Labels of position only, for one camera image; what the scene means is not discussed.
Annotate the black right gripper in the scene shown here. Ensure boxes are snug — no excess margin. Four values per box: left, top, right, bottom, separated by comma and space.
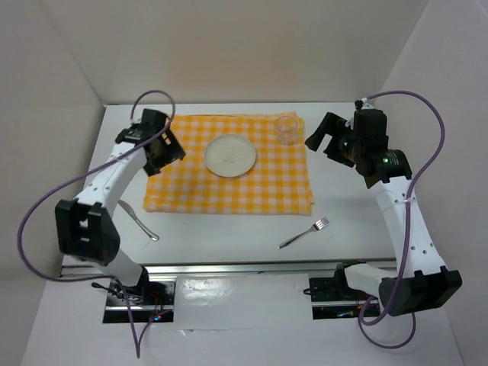
305, 111, 364, 167

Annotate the clear drinking glass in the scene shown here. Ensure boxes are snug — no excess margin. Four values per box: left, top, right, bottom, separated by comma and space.
275, 116, 298, 146

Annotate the cream round plate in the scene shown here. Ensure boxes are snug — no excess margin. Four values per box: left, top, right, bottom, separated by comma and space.
204, 134, 257, 178

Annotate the yellow white checkered cloth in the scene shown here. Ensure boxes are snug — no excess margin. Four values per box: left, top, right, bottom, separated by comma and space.
143, 112, 314, 216

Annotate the silver table knife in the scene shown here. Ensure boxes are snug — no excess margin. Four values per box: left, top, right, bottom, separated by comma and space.
118, 200, 159, 242

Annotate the silver fork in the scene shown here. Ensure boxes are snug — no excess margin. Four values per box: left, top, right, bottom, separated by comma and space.
278, 217, 330, 249

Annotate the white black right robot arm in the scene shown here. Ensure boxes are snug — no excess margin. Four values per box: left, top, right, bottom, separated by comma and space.
143, 109, 461, 315

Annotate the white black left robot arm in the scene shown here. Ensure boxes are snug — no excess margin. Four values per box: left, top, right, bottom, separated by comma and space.
55, 109, 168, 304

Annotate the aluminium front rail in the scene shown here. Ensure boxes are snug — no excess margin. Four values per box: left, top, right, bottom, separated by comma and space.
60, 259, 396, 277

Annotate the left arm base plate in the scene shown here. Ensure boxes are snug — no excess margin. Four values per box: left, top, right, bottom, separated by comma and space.
91, 281, 176, 324

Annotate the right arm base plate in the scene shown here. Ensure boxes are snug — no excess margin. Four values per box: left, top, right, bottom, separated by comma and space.
303, 278, 369, 320

